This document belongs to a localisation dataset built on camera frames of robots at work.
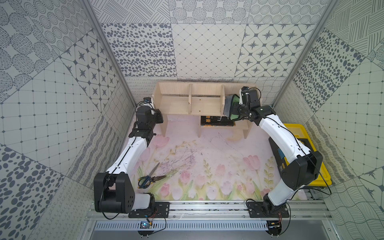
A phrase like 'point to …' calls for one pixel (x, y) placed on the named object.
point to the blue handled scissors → (144, 182)
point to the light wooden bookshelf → (197, 99)
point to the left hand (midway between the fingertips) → (156, 107)
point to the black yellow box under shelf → (216, 121)
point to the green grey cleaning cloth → (231, 100)
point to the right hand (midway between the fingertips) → (235, 108)
